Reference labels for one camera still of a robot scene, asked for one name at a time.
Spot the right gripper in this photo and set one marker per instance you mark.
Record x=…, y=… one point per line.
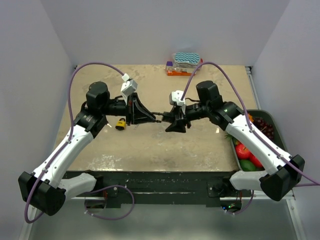
x=178, y=125

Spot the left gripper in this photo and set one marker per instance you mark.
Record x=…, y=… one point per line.
x=137, y=113

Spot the yellow padlock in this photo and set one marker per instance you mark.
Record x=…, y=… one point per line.
x=121, y=124

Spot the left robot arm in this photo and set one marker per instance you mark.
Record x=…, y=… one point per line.
x=46, y=188

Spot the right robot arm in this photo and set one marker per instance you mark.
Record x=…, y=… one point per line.
x=281, y=171

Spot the green plastic leaves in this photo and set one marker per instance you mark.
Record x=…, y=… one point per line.
x=232, y=138

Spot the orange box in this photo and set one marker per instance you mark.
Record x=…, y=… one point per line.
x=174, y=69

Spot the blue zigzag sponge pack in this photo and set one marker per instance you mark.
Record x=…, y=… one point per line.
x=186, y=59

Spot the red apple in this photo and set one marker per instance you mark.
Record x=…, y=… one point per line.
x=242, y=152
x=255, y=161

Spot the orange spiky fruit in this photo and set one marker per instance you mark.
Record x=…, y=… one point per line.
x=250, y=117

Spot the green mango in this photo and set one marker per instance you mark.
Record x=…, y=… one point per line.
x=247, y=166

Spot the dark grapes bunch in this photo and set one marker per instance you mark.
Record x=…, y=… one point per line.
x=266, y=128

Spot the grey fruit tray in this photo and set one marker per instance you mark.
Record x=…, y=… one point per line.
x=272, y=120

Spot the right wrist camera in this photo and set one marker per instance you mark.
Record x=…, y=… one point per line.
x=175, y=99

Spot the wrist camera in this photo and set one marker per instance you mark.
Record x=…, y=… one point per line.
x=175, y=99
x=129, y=86

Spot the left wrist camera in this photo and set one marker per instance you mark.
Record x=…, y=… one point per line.
x=129, y=86

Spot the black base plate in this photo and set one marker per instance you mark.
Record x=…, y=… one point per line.
x=207, y=188

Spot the aluminium rail frame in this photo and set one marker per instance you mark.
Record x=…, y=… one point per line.
x=232, y=209

